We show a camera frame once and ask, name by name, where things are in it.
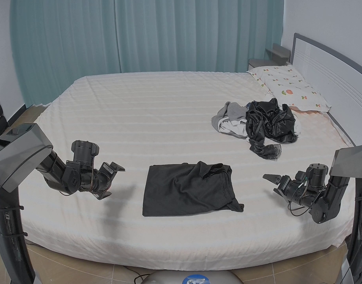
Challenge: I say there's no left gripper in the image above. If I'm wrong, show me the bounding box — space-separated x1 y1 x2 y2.
94 162 125 201

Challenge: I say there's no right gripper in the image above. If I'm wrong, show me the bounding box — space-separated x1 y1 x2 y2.
263 174 305 205

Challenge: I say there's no black T-shirt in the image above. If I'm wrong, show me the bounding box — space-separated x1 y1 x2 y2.
143 161 244 217

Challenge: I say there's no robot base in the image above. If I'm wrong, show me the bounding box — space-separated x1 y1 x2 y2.
140 270 240 284

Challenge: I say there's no bed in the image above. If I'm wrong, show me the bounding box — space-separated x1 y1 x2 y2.
19 33 362 271

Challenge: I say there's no black satin garment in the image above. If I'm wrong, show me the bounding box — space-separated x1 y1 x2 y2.
245 98 298 160

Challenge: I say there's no grey and white garment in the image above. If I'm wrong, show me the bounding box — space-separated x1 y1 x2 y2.
211 101 249 138

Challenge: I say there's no white printed pillow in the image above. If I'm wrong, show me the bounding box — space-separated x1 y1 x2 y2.
247 65 331 112

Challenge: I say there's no grey bedside table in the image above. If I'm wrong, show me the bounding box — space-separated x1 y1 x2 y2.
248 43 291 70

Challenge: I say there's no blue-green curtain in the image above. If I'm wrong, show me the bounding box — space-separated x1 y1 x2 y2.
10 0 122 107
114 0 285 73

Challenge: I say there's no black cable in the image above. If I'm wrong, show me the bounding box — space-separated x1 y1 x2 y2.
287 203 313 217
122 266 149 284

